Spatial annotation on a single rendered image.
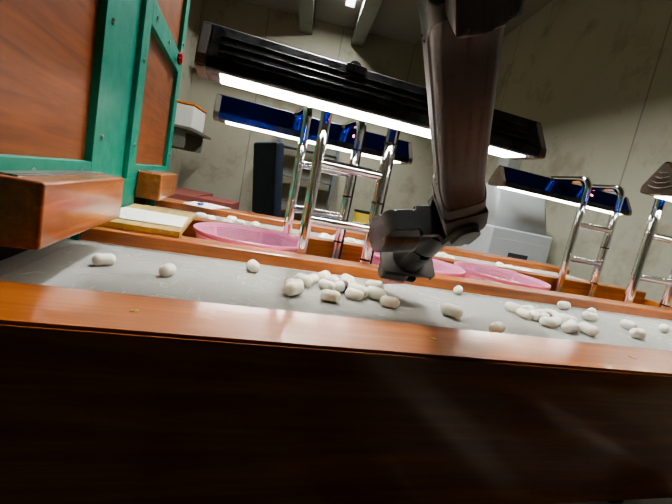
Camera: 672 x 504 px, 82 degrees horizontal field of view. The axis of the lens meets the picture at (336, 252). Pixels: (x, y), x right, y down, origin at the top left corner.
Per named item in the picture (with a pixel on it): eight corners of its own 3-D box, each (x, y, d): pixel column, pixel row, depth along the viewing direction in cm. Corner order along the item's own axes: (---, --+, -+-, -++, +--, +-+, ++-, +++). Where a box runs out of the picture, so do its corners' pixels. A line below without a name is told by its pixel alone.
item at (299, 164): (341, 275, 112) (373, 117, 105) (272, 266, 106) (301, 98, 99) (325, 261, 130) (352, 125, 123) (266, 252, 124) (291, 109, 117)
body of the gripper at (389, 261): (375, 242, 70) (393, 220, 64) (425, 250, 73) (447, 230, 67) (378, 275, 67) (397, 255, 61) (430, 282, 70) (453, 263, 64)
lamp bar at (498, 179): (631, 216, 153) (637, 198, 152) (501, 185, 135) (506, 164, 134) (612, 214, 160) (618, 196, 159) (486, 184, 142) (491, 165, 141)
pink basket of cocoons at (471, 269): (564, 325, 106) (574, 292, 104) (482, 315, 98) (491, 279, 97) (500, 295, 131) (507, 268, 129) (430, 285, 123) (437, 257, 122)
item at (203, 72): (545, 160, 72) (556, 120, 71) (192, 64, 54) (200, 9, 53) (515, 161, 79) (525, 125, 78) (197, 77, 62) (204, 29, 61)
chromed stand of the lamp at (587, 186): (595, 310, 139) (633, 186, 133) (551, 304, 134) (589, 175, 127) (553, 294, 157) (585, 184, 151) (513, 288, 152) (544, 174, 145)
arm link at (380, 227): (487, 231, 53) (467, 180, 56) (415, 230, 49) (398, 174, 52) (439, 268, 63) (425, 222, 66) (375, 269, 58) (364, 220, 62)
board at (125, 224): (179, 237, 73) (180, 231, 73) (89, 224, 69) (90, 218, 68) (195, 217, 104) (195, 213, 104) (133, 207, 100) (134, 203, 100)
